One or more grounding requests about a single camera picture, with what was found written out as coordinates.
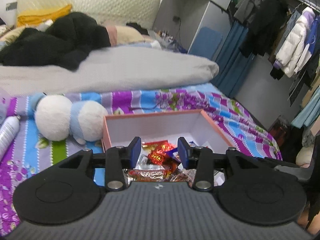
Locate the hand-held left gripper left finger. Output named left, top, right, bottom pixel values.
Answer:
left=57, top=137, right=142, bottom=191

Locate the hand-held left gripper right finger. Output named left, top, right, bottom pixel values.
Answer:
left=177, top=137, right=260, bottom=191

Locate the pile of snack packets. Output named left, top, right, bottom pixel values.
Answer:
left=122, top=141, right=217, bottom=183

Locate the pink cardboard box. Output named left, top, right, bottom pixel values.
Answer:
left=101, top=109, right=234, bottom=188

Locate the cream soft bundle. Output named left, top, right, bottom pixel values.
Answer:
left=296, top=145, right=315, bottom=168

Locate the red patterned bag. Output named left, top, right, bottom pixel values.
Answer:
left=269, top=116, right=292, bottom=148

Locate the teal garment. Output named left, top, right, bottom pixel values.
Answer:
left=291, top=90, right=320, bottom=128

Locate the grey duvet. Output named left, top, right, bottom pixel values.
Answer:
left=0, top=46, right=220, bottom=98

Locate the white and blue plush toy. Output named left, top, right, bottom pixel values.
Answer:
left=26, top=92, right=108, bottom=145

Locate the blue curtain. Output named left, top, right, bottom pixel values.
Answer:
left=212, top=21, right=255, bottom=98

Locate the cluster of small toiletries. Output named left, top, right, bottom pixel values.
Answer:
left=157, top=30, right=185, bottom=52

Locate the blue padded board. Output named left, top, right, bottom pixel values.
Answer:
left=189, top=26, right=223, bottom=59

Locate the beige cloth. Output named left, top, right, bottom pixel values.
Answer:
left=115, top=26, right=145, bottom=43

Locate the pink cloth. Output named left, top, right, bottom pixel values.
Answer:
left=105, top=25, right=118, bottom=45

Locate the white puffer jacket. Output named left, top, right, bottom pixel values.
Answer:
left=274, top=6, right=317, bottom=78

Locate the dark cloth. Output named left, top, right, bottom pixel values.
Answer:
left=126, top=22, right=149, bottom=35

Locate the white spray can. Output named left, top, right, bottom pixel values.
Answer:
left=0, top=116, right=21, bottom=162

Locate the black fleece garment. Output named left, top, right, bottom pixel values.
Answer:
left=0, top=12, right=112, bottom=72

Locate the white cabinet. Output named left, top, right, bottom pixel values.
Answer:
left=152, top=0, right=238, bottom=53

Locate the black hanging coat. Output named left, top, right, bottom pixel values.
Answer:
left=239, top=0, right=290, bottom=58

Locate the cream quilted headboard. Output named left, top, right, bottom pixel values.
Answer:
left=16, top=0, right=161, bottom=30

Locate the grey hanging coat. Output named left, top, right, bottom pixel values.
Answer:
left=234, top=0, right=267, bottom=23

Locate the yellow cloth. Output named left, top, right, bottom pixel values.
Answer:
left=17, top=4, right=73, bottom=27

